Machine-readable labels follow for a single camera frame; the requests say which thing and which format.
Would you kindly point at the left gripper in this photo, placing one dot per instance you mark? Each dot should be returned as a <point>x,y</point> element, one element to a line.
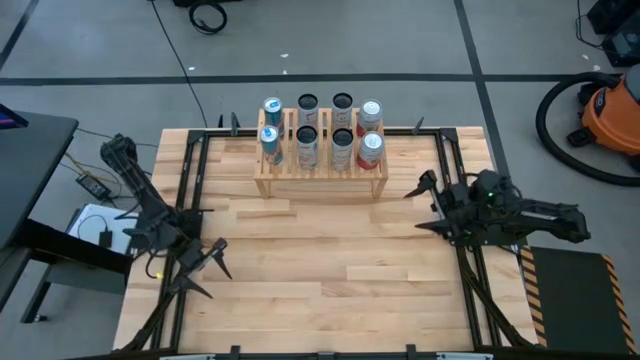
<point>197,255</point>

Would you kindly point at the Celsius Peach Vibe can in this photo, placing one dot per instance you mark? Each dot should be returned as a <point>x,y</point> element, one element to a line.
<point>307,102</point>
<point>306,135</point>

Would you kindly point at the black table clamp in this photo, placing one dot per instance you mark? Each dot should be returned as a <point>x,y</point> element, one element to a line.
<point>220,121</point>
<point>417,126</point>
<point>411,352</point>
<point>235,352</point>
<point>234,124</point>

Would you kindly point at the dark screen device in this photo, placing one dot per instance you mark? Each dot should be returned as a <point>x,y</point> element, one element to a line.
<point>10,120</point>

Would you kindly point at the black equipment case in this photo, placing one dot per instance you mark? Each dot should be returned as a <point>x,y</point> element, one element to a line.
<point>622,45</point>

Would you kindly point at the white paper sheet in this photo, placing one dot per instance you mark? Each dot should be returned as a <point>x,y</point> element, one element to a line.
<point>87,225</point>

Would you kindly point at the silver-top red-bottomed can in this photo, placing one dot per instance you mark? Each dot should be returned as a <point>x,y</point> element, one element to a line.
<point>371,109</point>
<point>371,142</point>

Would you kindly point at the black power adapter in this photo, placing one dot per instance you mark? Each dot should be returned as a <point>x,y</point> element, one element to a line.
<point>93,186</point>

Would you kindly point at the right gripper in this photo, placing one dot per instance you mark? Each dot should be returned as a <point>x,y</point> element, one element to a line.
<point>457,210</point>

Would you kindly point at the orange shop vacuum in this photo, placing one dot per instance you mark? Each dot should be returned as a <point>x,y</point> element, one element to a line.
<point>612,117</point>
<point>540,122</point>

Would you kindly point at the black metal table frame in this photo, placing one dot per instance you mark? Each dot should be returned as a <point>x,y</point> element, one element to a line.
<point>400,133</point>

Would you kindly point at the silver metal strip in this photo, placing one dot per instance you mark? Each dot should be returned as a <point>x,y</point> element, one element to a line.
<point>187,357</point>
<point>465,356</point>

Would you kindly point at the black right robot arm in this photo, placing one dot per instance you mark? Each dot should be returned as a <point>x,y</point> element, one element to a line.
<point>550,220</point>

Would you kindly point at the black hazard-striped floor mat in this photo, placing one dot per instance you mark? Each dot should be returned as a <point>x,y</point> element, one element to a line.
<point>575,300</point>

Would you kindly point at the Celsius Tropical Vibe can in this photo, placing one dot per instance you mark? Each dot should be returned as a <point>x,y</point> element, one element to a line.
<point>342,101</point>
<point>342,137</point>

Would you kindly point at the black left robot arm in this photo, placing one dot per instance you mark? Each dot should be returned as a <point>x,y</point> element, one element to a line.
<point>135,185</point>

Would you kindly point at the teal Red Bull can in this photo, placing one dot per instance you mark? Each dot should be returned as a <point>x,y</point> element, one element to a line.
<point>270,137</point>
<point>273,106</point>

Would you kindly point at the wooden slatted shelf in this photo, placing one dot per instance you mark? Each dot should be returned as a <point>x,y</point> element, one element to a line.
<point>320,176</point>

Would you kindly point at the black desk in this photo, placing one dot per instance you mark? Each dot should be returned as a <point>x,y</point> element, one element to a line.
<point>30,165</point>

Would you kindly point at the small black charger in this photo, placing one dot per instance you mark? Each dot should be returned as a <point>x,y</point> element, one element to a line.
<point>105,239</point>

